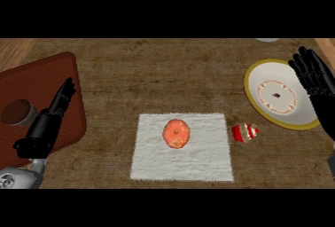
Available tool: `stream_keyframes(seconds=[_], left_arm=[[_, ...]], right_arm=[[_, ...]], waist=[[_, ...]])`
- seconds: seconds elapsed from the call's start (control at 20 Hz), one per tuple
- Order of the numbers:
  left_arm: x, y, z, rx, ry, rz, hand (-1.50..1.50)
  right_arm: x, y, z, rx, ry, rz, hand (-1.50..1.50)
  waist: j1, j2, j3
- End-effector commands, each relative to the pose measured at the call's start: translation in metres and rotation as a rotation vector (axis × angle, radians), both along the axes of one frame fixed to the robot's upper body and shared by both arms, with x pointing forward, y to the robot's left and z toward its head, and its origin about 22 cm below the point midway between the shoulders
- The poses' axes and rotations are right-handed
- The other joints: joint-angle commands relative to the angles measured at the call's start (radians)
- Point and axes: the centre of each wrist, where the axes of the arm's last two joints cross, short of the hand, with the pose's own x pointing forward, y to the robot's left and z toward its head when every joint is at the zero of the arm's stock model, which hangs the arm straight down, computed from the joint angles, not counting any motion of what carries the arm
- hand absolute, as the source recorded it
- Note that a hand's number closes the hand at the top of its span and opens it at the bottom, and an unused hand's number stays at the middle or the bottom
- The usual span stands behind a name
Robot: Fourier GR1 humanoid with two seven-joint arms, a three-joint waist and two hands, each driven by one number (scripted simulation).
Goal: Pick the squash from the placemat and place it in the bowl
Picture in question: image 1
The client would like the white bowl with yellow rim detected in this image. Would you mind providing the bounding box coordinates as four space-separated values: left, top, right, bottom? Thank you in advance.
242 59 322 131

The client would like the red and white cupcake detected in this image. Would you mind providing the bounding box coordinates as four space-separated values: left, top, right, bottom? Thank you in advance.
231 122 260 144

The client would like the brown woven table mat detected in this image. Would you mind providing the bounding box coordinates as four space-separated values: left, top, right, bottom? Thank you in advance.
20 37 335 190

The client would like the pale grey round object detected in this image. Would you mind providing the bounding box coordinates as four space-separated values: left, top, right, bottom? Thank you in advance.
254 37 282 43

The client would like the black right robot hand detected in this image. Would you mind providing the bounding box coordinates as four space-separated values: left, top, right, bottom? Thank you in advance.
287 45 335 135

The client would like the orange squash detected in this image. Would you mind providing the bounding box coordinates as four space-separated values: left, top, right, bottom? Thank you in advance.
163 118 191 150

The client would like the reddish brown cutting board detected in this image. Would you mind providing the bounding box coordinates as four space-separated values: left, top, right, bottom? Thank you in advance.
0 51 87 170

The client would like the white placemat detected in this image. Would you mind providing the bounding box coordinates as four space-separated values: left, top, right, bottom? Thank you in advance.
129 112 236 183

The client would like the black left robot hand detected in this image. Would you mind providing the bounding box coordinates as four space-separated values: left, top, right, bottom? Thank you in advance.
12 76 77 160

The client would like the grey cup with brown content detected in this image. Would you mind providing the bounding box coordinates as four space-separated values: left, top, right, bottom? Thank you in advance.
0 98 40 128

